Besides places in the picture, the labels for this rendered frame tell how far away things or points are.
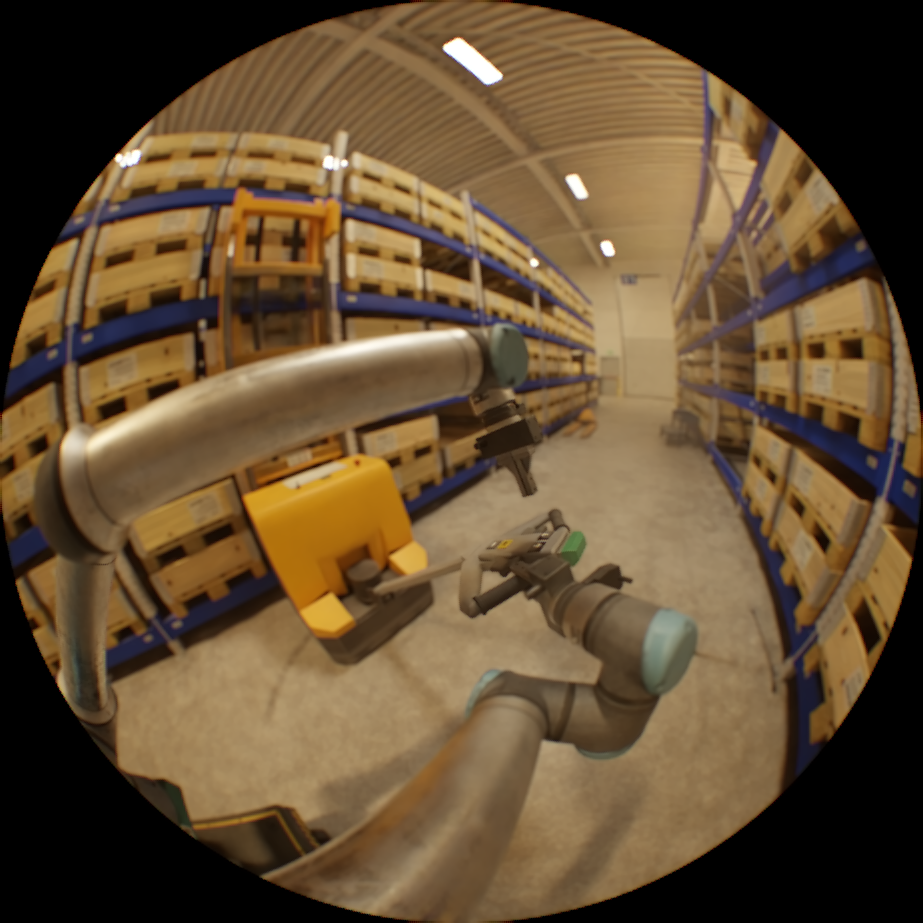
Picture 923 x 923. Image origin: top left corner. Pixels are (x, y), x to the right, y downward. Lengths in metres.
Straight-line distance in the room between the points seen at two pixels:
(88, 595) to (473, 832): 0.50
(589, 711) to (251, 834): 1.13
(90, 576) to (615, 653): 0.65
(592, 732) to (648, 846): 1.14
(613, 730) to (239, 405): 0.48
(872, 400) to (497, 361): 1.55
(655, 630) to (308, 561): 1.31
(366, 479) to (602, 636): 1.34
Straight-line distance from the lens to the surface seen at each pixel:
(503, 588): 0.51
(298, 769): 1.54
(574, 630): 0.37
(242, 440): 0.23
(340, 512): 1.41
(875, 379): 1.59
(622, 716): 0.37
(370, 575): 1.42
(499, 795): 0.22
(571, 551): 0.54
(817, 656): 1.67
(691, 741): 1.56
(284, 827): 1.18
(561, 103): 8.22
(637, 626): 0.32
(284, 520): 1.33
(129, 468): 0.25
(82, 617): 0.57
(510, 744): 0.26
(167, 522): 1.89
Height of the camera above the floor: 1.31
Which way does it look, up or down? 18 degrees down
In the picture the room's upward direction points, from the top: 5 degrees counter-clockwise
